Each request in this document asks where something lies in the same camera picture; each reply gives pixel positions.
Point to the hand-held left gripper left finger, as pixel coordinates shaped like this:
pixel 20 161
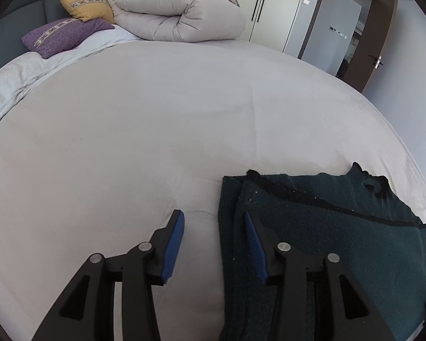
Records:
pixel 174 241

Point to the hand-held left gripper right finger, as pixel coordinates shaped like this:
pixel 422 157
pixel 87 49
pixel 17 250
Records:
pixel 254 252

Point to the dark green sweater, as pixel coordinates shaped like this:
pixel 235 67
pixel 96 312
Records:
pixel 358 248

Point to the bed with white sheet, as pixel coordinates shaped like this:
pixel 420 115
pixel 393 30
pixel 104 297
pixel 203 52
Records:
pixel 145 131

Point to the folded beige duvet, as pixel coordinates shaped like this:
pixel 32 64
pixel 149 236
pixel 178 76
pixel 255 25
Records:
pixel 177 10

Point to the purple patterned cushion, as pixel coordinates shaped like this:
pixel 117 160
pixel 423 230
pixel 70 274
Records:
pixel 64 35

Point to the cream wardrobe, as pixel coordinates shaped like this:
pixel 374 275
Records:
pixel 284 7

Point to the brown door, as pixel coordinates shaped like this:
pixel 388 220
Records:
pixel 376 35

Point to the yellow patterned cushion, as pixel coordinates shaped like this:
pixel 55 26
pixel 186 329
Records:
pixel 87 5

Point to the grey padded headboard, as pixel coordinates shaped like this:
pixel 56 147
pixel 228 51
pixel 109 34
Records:
pixel 21 10

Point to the wall control panel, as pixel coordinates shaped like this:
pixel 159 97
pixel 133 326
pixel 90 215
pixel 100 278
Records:
pixel 337 32

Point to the brown door frame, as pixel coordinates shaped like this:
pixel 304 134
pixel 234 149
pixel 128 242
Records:
pixel 316 17

